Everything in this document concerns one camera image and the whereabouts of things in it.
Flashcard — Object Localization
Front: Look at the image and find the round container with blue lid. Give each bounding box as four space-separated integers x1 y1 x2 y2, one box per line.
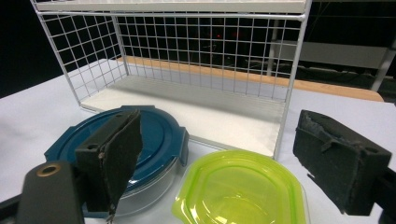
44 105 191 218

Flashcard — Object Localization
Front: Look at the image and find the container with green lid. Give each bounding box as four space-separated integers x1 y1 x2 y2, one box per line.
171 149 311 224

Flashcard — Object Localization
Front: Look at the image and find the white metal frame stand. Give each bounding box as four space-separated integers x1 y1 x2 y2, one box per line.
267 29 396 92

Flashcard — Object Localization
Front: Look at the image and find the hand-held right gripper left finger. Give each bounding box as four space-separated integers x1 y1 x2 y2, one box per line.
75 108 144 224

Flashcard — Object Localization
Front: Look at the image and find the white wire shelf rack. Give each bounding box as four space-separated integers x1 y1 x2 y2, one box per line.
30 0 313 161

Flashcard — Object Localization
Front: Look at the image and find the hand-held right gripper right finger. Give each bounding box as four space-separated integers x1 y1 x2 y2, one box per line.
292 108 392 217

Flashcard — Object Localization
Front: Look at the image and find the pale blue table sheet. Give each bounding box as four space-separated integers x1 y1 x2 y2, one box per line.
0 59 396 224

